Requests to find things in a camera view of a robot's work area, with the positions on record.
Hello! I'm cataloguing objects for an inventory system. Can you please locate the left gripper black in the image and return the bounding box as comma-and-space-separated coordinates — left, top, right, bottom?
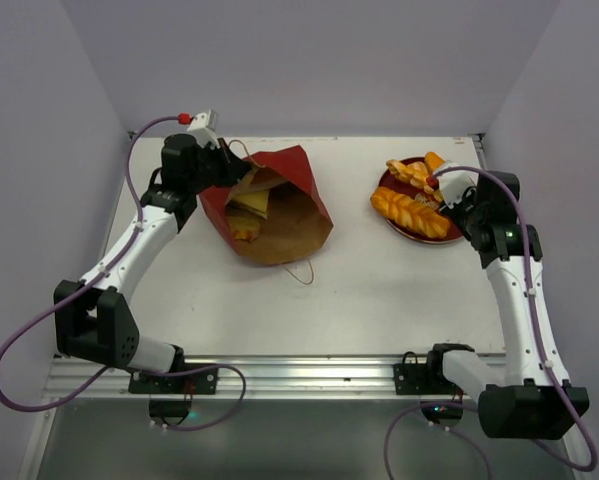
187, 137, 251, 194

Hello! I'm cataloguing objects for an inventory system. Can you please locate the triangular fake sandwich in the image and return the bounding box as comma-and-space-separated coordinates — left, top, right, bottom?
227, 190, 270, 220

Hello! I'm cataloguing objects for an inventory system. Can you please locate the long orange bread loaf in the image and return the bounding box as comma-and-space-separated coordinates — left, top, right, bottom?
424, 151, 445, 174

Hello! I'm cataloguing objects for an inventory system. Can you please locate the fake bread slice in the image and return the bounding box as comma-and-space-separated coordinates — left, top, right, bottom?
386, 160, 432, 193

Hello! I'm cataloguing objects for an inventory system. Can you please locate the red paper bag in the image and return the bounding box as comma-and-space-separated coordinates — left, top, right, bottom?
200, 145, 333, 267

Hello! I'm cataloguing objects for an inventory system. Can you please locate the fake croissant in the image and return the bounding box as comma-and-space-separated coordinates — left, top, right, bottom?
405, 161, 429, 177

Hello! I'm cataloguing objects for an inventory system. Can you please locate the braided fake bread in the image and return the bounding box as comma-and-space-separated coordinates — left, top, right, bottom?
370, 187, 450, 239

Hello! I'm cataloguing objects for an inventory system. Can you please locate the small fake toast piece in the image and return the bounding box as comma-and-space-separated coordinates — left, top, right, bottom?
231, 224, 260, 243

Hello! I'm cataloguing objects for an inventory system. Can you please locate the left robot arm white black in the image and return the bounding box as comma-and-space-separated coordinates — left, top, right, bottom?
54, 133, 252, 393

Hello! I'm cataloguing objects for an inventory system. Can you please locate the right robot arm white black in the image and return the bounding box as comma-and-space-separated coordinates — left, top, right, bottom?
424, 166, 590, 441

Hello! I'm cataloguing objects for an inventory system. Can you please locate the red round tray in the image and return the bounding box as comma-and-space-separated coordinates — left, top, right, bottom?
373, 155, 462, 244

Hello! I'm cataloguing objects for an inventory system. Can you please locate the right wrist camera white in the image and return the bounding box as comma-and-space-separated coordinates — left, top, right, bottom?
432, 161, 475, 209

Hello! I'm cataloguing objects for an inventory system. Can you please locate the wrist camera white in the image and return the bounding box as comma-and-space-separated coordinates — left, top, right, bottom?
432, 161, 475, 209
186, 109, 218, 148

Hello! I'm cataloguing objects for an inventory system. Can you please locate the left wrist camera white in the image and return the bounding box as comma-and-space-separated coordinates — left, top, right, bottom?
186, 109, 218, 148

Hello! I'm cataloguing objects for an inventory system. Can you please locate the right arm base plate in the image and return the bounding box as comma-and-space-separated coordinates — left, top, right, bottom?
393, 344, 474, 395

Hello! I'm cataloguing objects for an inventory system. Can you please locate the aluminium rail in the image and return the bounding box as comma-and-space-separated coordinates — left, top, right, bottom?
43, 355, 406, 400

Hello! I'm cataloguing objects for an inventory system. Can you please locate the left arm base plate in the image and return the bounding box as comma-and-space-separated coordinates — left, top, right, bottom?
128, 364, 219, 397

